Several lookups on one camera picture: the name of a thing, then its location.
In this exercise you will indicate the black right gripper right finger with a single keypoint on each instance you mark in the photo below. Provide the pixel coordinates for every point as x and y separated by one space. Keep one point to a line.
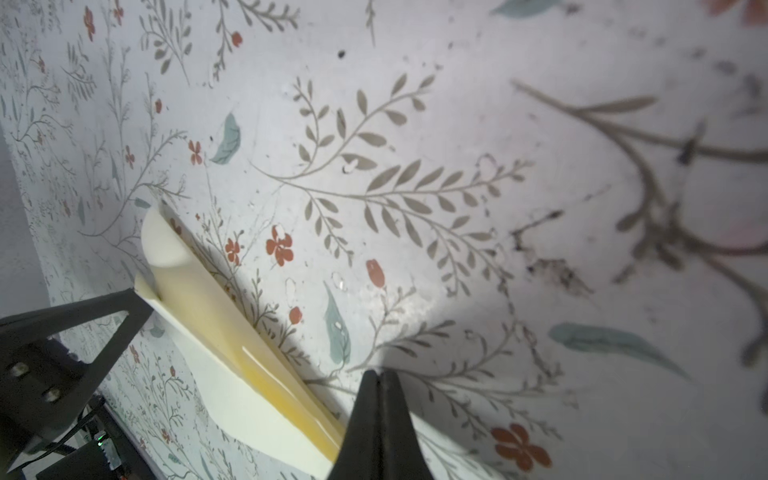
401 456

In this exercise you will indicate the cream square paper sheet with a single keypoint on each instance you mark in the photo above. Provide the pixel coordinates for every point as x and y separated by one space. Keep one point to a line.
247 385

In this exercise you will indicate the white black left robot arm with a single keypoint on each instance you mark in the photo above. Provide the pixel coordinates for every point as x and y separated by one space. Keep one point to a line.
91 461

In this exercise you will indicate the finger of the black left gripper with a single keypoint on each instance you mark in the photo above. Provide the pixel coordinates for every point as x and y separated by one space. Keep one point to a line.
43 386

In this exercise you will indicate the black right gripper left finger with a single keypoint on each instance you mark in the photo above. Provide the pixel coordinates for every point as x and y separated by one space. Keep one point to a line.
359 456

